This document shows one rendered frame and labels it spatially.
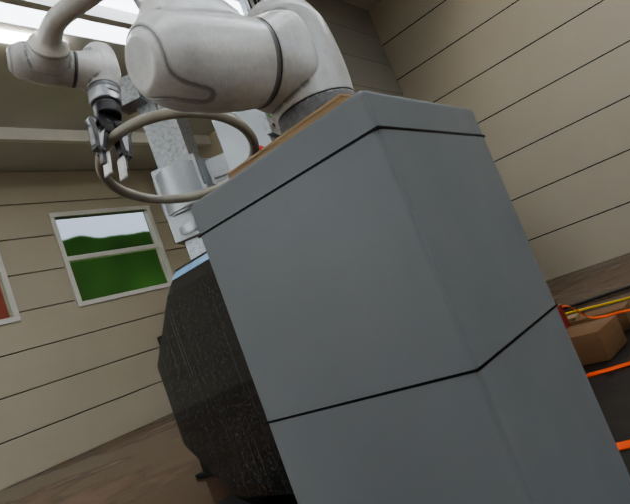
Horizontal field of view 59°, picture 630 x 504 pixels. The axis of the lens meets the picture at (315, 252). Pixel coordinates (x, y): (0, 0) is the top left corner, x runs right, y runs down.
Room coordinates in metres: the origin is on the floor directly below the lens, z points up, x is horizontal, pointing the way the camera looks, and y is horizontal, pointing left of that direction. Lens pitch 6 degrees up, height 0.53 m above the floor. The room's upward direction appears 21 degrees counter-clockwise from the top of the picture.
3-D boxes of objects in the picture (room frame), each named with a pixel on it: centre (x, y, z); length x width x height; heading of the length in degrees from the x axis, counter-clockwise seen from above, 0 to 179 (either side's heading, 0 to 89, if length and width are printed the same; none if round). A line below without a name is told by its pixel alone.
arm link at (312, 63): (1.00, -0.09, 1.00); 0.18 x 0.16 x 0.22; 130
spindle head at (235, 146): (2.36, 0.05, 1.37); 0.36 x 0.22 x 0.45; 161
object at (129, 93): (2.85, 0.61, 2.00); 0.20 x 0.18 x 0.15; 50
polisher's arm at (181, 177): (2.94, 0.31, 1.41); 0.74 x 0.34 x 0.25; 86
